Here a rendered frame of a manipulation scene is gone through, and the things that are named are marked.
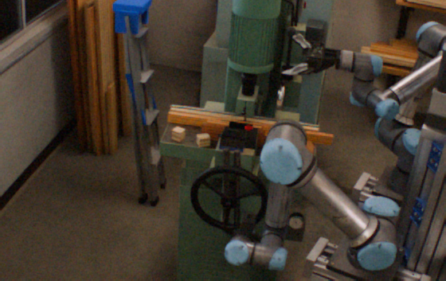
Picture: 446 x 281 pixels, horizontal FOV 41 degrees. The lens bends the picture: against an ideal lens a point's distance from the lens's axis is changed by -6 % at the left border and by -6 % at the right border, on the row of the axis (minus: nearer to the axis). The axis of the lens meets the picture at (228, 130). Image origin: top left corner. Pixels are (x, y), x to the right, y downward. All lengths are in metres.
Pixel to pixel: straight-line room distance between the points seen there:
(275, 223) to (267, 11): 0.74
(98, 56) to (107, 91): 0.23
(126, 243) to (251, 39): 1.48
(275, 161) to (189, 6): 3.30
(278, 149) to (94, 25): 2.15
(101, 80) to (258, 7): 1.75
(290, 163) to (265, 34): 0.70
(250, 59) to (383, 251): 0.89
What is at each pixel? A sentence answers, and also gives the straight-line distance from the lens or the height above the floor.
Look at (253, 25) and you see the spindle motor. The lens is 2.24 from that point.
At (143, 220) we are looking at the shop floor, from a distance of 3.46.
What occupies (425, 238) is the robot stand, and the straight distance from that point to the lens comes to 2.19.
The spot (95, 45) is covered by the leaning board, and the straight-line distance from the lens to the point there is 3.69.
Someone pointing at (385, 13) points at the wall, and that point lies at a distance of 4.66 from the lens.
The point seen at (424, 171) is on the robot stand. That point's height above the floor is 1.10.
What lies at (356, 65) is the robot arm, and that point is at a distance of 2.20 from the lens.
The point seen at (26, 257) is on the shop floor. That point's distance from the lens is 3.27.
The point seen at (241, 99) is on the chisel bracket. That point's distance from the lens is 2.40.
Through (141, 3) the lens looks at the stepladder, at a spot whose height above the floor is 1.16.
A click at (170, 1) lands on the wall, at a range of 4.93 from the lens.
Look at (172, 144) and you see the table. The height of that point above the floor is 0.90.
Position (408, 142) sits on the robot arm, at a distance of 2.37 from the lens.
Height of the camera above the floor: 2.18
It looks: 30 degrees down
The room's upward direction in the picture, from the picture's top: 5 degrees clockwise
